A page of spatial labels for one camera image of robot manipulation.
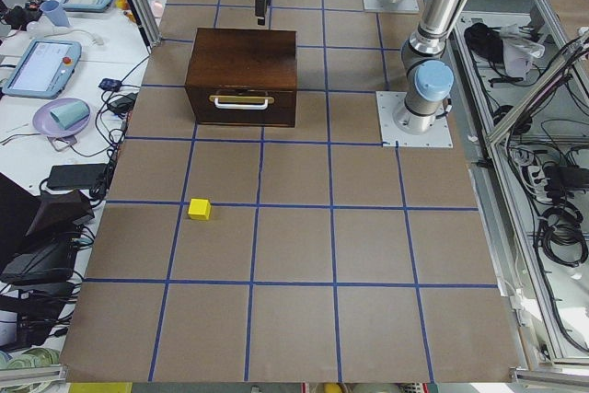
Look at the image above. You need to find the black laptop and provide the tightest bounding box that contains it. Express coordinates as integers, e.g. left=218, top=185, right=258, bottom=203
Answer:
left=1, top=175, right=95, bottom=285

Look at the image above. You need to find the purple plate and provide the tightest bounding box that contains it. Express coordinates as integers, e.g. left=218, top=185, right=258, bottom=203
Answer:
left=32, top=98, right=90, bottom=138

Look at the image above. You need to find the white drawer handle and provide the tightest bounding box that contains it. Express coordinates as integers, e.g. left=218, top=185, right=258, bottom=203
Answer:
left=209, top=95, right=275, bottom=110

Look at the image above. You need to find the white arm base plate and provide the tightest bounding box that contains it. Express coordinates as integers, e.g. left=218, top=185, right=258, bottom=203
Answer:
left=375, top=91, right=453, bottom=148

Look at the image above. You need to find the light blue cup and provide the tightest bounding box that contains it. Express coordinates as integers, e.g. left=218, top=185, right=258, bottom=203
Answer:
left=40, top=0, right=70, bottom=28

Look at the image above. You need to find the blue teach pendant near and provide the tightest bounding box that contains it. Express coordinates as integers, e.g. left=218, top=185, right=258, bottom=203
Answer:
left=2, top=39, right=82, bottom=99

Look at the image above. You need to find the teal cup on plate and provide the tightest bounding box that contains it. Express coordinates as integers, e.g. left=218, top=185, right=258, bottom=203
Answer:
left=50, top=99, right=89, bottom=130

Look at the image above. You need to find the yellow cube block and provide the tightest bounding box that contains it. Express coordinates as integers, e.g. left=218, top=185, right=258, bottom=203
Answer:
left=188, top=198, right=212, bottom=221

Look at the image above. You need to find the pink cup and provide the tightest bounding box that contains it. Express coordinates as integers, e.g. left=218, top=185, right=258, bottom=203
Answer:
left=150, top=0, right=165, bottom=18

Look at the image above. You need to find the dark wooden drawer box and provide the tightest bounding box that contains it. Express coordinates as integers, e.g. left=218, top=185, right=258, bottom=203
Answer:
left=184, top=28, right=297, bottom=127

